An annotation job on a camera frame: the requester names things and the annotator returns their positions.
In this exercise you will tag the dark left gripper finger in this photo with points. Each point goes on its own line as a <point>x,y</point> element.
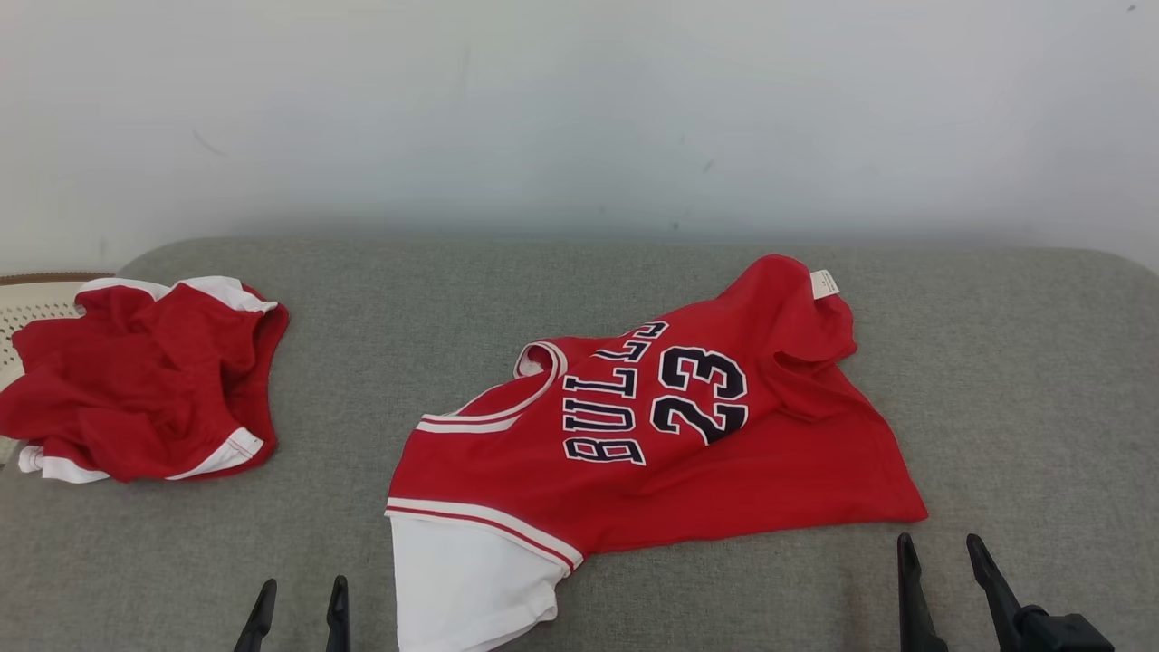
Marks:
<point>339,625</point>
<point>258,625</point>

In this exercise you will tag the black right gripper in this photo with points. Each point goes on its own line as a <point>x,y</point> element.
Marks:
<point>1068,634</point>

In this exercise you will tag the red basketball jersey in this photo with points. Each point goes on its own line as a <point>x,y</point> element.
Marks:
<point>770,471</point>

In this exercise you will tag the red shorts with white stripes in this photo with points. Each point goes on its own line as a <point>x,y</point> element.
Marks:
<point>145,389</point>

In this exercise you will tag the cream perforated laundry basket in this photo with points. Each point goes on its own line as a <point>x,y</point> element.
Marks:
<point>36,303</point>

